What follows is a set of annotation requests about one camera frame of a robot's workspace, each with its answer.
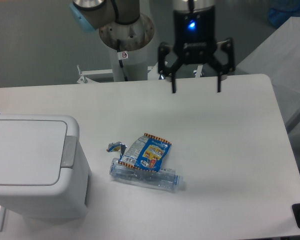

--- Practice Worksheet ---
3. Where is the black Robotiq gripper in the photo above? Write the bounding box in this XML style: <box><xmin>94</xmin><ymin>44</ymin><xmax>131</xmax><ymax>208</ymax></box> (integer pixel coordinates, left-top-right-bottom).
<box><xmin>157</xmin><ymin>6</ymin><xmax>235</xmax><ymax>94</ymax></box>

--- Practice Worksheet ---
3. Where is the white push-lid trash can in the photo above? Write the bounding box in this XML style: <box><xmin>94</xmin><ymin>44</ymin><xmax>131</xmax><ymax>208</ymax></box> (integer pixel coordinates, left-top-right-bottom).
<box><xmin>0</xmin><ymin>114</ymin><xmax>92</xmax><ymax>219</ymax></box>

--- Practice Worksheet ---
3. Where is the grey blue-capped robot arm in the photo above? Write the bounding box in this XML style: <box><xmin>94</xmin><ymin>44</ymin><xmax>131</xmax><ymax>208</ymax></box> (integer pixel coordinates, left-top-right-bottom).
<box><xmin>69</xmin><ymin>0</ymin><xmax>236</xmax><ymax>93</ymax></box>

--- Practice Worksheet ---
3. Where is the silver bolt clamp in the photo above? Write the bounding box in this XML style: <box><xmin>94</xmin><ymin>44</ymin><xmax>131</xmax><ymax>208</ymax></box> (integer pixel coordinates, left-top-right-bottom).
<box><xmin>193</xmin><ymin>64</ymin><xmax>206</xmax><ymax>78</ymax></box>

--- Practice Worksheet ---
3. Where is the white covered side table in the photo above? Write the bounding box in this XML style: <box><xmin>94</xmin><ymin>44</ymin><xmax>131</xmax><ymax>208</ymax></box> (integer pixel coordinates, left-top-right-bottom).
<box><xmin>237</xmin><ymin>17</ymin><xmax>300</xmax><ymax>132</ymax></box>

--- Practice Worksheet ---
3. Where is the blue plastic bag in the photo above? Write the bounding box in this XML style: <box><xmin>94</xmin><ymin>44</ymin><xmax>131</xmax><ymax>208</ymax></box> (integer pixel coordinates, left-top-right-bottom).
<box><xmin>267</xmin><ymin>0</ymin><xmax>300</xmax><ymax>28</ymax></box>

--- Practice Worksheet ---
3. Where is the blue snack wrapper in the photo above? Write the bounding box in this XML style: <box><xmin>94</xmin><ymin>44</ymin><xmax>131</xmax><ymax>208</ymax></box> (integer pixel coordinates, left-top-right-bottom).
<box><xmin>118</xmin><ymin>133</ymin><xmax>172</xmax><ymax>172</ymax></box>

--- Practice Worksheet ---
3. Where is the small torn wrapper piece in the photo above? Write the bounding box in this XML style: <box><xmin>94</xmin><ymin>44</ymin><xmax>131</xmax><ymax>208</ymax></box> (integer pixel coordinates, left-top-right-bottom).
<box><xmin>106</xmin><ymin>141</ymin><xmax>127</xmax><ymax>153</ymax></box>

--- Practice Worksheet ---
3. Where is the crushed clear plastic bottle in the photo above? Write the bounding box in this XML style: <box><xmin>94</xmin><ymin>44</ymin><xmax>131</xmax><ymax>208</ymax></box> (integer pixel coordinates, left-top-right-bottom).
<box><xmin>109</xmin><ymin>158</ymin><xmax>186</xmax><ymax>192</ymax></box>

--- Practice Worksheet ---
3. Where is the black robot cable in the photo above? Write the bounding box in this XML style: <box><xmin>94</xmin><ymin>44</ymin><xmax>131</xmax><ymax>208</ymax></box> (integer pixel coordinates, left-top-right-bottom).
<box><xmin>116</xmin><ymin>39</ymin><xmax>129</xmax><ymax>82</ymax></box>

